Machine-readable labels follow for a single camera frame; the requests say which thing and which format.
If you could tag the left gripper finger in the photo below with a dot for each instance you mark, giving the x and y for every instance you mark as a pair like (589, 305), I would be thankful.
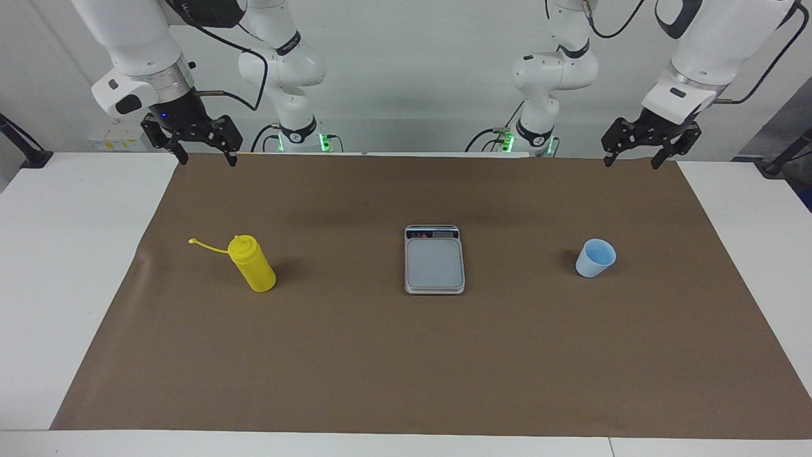
(620, 138)
(679, 143)

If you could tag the silver kitchen scale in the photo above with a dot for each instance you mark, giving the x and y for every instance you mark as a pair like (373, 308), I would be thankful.
(434, 260)

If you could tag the yellow squeeze bottle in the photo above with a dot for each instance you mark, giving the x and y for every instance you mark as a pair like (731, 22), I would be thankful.
(252, 263)

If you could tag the light blue cup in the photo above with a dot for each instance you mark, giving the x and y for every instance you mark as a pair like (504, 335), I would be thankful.
(595, 258)

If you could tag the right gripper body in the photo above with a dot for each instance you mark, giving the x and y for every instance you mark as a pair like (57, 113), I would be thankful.
(183, 112)

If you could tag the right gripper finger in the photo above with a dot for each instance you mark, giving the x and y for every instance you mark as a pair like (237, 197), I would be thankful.
(224, 134)
(163, 139)

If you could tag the white wall socket box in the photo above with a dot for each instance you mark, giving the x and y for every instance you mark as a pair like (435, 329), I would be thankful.
(117, 138)

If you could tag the black stand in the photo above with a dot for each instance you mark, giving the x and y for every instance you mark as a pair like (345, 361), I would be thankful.
(22, 145)
(785, 155)

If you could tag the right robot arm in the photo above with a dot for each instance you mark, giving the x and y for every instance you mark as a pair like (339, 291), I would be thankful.
(136, 38)

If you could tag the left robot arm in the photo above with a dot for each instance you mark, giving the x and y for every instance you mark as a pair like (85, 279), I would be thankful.
(704, 51)

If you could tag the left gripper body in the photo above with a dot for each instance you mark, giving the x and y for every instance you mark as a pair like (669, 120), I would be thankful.
(663, 123)

